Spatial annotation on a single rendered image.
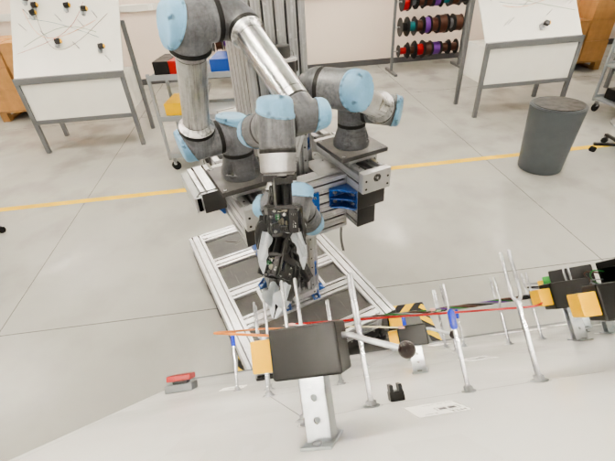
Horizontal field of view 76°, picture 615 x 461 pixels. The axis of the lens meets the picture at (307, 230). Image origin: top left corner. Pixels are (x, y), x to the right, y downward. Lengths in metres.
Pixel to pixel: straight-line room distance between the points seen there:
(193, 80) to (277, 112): 0.48
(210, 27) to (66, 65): 4.34
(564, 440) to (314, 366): 0.16
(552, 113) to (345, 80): 3.06
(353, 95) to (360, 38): 6.92
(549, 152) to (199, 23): 3.55
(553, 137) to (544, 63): 1.84
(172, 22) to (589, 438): 1.06
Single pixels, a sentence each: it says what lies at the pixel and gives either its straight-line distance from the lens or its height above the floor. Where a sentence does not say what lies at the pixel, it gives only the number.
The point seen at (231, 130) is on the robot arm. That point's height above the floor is 1.36.
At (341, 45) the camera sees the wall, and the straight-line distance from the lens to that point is 8.00.
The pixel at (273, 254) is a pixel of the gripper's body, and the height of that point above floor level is 1.23.
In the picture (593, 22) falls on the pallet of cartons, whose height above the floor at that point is 0.71.
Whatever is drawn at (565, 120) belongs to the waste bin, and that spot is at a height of 0.55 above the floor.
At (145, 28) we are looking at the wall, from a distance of 8.01.
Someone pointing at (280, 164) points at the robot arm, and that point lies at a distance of 0.78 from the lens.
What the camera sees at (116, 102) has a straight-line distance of 5.24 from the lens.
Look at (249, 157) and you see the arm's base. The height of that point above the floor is 1.24.
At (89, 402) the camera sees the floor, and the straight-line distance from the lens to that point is 2.49.
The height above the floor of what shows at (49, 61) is 0.99.
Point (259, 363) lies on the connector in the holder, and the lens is 0.33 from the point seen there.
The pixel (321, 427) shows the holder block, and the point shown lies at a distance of 0.34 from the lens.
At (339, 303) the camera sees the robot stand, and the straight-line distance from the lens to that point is 2.26.
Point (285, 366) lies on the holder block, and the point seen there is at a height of 1.58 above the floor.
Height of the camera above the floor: 1.84
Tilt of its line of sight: 36 degrees down
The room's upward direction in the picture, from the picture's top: 4 degrees counter-clockwise
